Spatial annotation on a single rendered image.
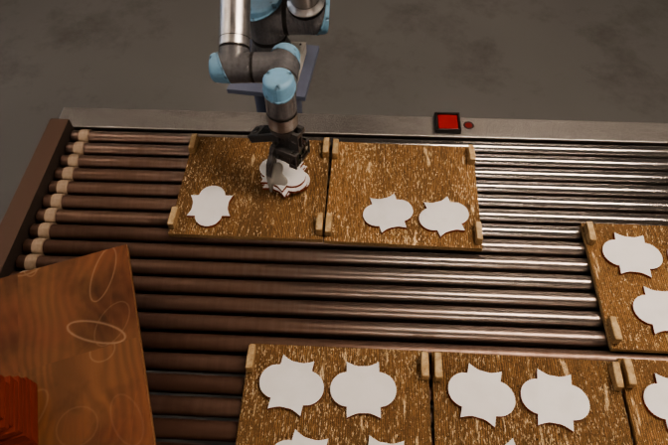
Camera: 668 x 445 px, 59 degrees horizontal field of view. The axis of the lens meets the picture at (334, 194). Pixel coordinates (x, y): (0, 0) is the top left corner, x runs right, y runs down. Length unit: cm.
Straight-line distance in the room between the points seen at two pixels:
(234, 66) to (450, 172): 67
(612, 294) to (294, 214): 82
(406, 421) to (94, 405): 64
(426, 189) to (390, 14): 229
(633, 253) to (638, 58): 231
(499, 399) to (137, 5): 336
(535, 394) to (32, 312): 112
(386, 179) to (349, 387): 60
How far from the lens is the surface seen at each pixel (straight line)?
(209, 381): 143
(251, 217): 161
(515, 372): 144
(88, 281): 149
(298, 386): 137
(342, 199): 163
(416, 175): 169
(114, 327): 141
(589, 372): 149
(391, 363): 140
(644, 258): 169
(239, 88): 205
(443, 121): 185
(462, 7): 395
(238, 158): 175
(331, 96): 326
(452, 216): 161
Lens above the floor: 224
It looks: 53 degrees down
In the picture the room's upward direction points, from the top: 1 degrees counter-clockwise
